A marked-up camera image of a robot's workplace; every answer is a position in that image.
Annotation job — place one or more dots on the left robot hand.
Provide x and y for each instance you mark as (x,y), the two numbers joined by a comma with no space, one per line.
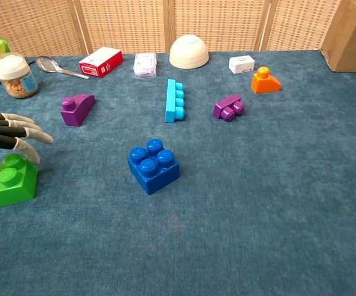
(2,131)

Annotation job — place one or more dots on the green toy block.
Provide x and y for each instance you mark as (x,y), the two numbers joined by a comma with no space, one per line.
(11,191)

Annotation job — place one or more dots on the blue toy block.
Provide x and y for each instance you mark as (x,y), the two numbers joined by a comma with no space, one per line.
(156,179)

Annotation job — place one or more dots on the white-lidded clear jar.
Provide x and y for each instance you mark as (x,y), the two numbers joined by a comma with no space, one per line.
(14,75)

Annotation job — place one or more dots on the purple sloped one-stud block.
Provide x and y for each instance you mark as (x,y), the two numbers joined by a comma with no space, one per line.
(77,112)

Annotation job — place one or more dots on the metal spoon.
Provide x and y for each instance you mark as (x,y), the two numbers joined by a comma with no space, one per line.
(46,64)

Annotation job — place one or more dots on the red and white box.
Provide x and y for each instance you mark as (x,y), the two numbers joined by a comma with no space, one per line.
(100,63)

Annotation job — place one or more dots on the clear plastic case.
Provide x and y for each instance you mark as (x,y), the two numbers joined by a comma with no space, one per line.
(145,65)

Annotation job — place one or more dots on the woven folding screen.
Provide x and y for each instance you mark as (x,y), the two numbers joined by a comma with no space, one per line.
(128,24)

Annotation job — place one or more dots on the light blue long block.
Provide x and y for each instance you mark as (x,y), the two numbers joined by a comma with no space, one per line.
(171,101)

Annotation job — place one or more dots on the cream upturned bowl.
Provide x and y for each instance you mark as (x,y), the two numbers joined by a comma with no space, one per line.
(188,54)

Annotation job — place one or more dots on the blue table cloth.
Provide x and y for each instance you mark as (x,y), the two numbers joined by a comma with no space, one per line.
(196,240)

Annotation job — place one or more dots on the purple two-stud block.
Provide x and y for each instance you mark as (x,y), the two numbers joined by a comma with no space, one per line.
(224,106)

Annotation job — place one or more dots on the small white box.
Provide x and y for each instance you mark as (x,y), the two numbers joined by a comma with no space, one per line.
(242,64)

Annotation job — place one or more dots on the orange sloped one-stud block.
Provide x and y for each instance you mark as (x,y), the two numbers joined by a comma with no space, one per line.
(264,84)

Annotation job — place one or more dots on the cardboard box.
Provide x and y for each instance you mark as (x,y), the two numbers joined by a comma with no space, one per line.
(347,40)

